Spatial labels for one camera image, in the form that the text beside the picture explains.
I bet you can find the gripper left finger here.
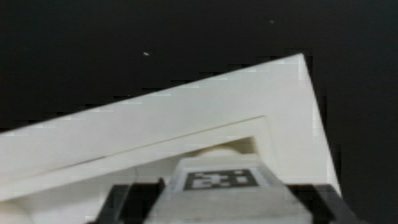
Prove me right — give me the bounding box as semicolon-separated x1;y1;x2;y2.
88;179;166;224

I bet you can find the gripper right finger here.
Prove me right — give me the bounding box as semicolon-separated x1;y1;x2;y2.
289;184;370;224

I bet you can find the white table leg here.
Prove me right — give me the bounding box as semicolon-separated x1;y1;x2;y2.
145;146;313;224

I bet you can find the white square tabletop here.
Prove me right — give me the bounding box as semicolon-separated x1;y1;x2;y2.
0;55;338;224

